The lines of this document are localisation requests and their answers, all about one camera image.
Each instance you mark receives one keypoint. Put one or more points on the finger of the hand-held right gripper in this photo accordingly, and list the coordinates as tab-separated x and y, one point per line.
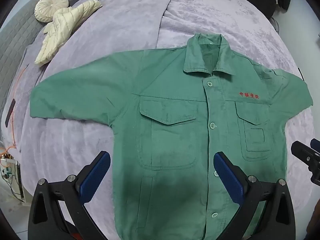
315	144
303	153

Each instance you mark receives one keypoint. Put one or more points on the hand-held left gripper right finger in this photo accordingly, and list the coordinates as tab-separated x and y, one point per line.
228	180

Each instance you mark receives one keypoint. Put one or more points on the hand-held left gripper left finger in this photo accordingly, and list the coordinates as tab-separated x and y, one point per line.
96	177

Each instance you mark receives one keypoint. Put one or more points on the green button-up work shirt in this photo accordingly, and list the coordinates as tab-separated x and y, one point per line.
175	142

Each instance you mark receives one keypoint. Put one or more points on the white power strip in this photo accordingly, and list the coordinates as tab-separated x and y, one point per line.
6	172

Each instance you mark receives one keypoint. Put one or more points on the standing fan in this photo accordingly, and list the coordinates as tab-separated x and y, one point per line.
275	26

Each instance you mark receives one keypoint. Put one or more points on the purple plush blanket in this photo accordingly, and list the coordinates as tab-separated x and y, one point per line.
112	30

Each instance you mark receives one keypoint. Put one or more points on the cream quilted jacket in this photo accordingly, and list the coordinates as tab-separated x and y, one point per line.
60	27

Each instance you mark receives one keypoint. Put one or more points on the grey quilted headboard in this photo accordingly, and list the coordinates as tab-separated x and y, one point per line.
17	42

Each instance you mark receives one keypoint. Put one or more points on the cream round pleated pillow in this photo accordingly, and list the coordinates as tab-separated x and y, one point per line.
50	7

